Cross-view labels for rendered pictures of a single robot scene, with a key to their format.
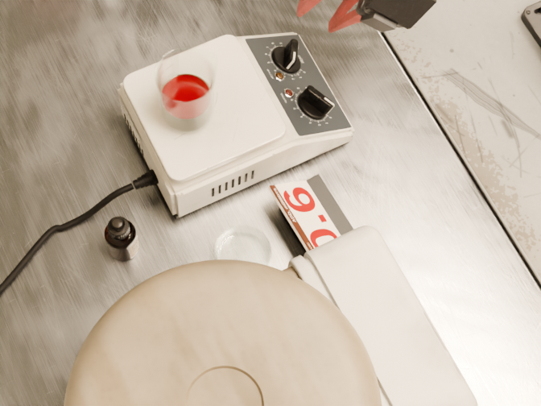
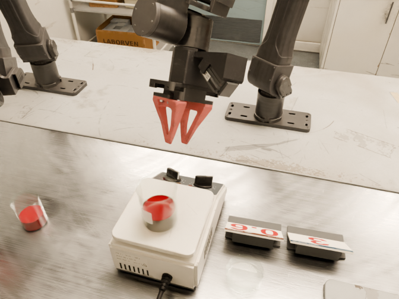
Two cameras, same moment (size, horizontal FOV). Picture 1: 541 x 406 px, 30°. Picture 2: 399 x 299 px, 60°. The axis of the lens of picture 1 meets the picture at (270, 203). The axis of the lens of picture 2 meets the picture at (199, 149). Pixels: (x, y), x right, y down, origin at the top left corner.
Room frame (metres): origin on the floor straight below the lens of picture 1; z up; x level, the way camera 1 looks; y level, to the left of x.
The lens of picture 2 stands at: (0.14, 0.24, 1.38)
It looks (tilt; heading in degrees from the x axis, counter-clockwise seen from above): 40 degrees down; 320
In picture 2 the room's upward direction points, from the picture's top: straight up
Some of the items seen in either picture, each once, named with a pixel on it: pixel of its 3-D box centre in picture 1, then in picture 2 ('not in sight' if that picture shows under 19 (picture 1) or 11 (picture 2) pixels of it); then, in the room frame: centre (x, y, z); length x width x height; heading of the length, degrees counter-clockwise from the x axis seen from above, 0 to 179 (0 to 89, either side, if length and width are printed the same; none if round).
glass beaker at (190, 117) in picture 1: (188, 90); (158, 202); (0.41, 0.09, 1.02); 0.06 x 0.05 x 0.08; 135
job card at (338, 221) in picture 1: (317, 218); (254, 227); (0.35, -0.05, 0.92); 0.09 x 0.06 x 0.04; 38
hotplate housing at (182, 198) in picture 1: (228, 117); (173, 219); (0.44, 0.05, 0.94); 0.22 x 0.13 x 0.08; 125
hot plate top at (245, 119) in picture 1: (204, 106); (165, 213); (0.42, 0.07, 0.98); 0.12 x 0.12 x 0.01; 35
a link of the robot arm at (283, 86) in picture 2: not in sight; (271, 80); (0.56, -0.31, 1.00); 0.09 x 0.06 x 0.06; 0
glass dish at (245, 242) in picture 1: (242, 254); (244, 274); (0.31, 0.02, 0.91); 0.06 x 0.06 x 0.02
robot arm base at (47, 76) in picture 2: not in sight; (46, 72); (1.06, 0.02, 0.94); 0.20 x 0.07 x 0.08; 35
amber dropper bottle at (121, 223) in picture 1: (120, 234); not in sight; (0.30, 0.13, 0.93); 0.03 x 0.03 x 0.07
